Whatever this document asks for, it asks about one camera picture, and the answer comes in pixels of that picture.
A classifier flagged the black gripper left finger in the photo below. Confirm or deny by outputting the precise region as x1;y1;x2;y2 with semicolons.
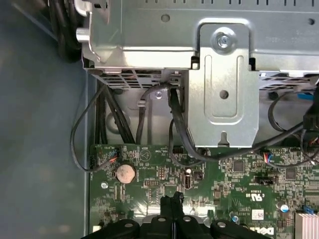
86;195;173;239

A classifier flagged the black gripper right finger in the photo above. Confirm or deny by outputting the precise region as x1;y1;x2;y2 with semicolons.
171;191;251;239

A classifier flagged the metal socket cover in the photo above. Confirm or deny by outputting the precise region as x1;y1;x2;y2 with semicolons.
138;214;212;226

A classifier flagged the silver internal USB port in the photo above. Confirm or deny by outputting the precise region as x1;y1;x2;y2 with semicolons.
183;168;194;190

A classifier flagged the green motherboard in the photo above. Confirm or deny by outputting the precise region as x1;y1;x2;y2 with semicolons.
88;143;319;239

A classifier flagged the round coin battery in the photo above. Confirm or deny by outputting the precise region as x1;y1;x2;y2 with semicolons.
115;162;137;185

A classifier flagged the silver finned heat sink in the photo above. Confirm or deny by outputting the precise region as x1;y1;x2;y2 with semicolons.
295;211;319;239

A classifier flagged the silver drive cage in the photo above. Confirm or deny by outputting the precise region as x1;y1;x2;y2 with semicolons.
74;0;319;105

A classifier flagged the black cable in clip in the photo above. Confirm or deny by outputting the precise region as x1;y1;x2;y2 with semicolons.
136;83;175;145

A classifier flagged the flat black cable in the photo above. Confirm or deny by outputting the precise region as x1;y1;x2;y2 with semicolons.
168;87;209;162

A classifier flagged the long thin black wire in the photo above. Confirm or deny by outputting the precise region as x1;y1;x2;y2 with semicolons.
168;119;319;168

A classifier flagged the looped black wire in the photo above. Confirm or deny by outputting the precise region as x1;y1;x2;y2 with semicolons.
269;93;315;133

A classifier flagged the silver cage bracket plate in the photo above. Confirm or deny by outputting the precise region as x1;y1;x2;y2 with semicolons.
188;17;260;148

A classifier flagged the black cable connector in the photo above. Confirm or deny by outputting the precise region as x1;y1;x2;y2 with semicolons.
302;79;319;132

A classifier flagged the thick black cable bundle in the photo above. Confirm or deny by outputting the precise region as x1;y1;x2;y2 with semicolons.
47;0;84;63

